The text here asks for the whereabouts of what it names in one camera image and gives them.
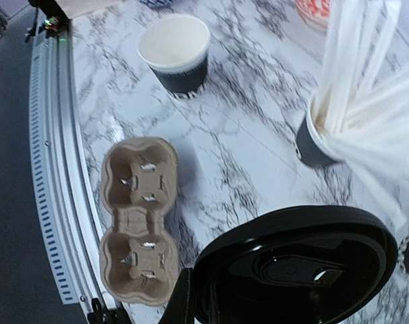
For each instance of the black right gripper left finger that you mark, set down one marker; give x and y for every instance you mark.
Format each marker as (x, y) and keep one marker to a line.
(184, 298)

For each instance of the black cup holding straws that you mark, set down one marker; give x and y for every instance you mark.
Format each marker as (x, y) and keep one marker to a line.
(309, 146)

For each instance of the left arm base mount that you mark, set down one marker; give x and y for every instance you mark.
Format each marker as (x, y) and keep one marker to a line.
(50, 27)

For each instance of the brown cardboard cup carrier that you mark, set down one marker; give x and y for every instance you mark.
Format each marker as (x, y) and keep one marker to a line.
(139, 185)

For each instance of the black plastic cup lid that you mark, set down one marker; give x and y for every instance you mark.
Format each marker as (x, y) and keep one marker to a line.
(304, 264)

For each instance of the blue checkered paper bag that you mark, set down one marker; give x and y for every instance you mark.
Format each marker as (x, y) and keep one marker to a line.
(77, 8)

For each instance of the black paper coffee cup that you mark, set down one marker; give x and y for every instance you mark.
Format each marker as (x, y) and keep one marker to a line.
(176, 49)

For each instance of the red patterned bowl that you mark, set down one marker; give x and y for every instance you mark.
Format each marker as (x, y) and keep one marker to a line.
(315, 13)

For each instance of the aluminium front rail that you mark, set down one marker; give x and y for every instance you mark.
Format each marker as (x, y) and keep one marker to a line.
(66, 209)

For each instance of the bundle of white straws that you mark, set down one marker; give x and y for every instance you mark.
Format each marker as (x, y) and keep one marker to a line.
(360, 118)

